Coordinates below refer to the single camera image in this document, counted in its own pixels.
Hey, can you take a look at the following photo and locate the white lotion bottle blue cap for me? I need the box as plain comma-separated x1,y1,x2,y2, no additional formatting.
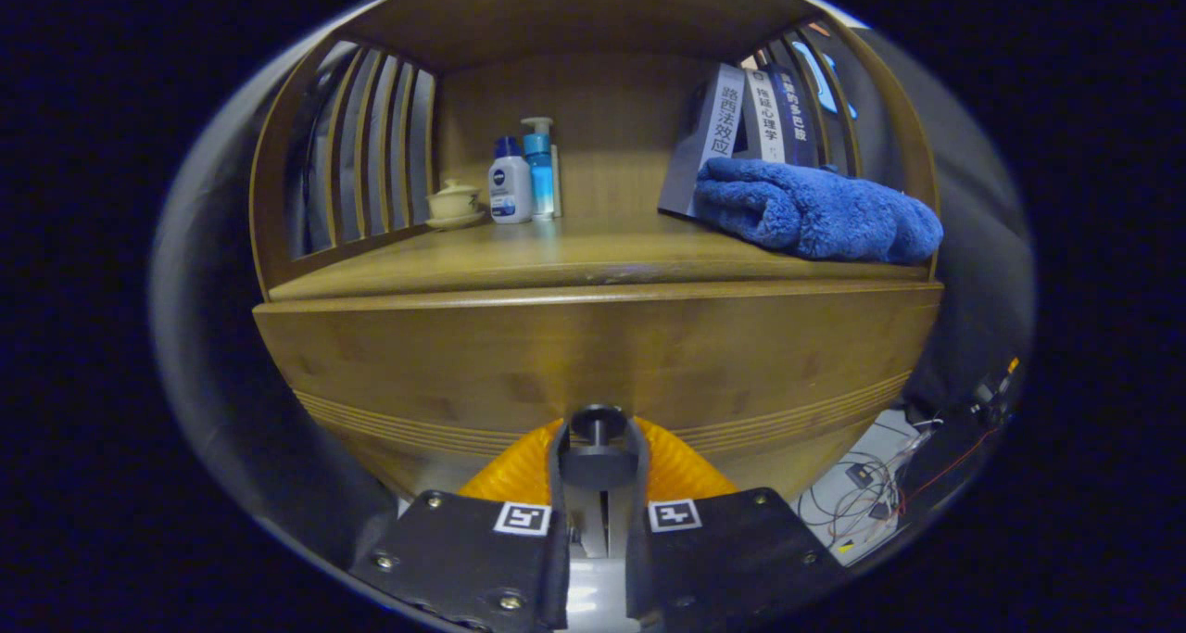
487,136,534,225

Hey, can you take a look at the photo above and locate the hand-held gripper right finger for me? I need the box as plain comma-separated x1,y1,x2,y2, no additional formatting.
623,415,849,632

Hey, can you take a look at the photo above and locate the white book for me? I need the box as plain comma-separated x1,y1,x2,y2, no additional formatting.
737,68,787,164

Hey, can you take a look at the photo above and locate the grey book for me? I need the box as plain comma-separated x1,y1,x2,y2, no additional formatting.
658,63,747,219

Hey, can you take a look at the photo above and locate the wooden countertop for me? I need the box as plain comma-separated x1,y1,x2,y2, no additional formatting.
269,211,932,302

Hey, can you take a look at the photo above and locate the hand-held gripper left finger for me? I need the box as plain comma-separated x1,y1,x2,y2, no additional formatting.
350,417,571,632

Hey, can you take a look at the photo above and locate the black floor cable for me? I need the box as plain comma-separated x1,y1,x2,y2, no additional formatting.
799,415,941,555

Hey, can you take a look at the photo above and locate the wooden cabinet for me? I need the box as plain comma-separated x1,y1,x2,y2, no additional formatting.
248,0,944,560

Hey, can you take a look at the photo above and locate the dark blue book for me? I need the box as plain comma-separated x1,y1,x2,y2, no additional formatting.
767,66,821,169

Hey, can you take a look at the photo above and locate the blue fluffy towel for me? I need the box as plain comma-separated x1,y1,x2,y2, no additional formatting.
693,158,944,265

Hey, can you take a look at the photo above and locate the orange black tool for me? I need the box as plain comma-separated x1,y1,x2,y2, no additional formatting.
968,357,1022,421

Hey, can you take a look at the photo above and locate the blue pump bottle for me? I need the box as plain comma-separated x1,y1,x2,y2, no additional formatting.
520,117,557,221

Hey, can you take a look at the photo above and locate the beige lidded teacup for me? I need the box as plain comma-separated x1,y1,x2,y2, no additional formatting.
425,179,486,231

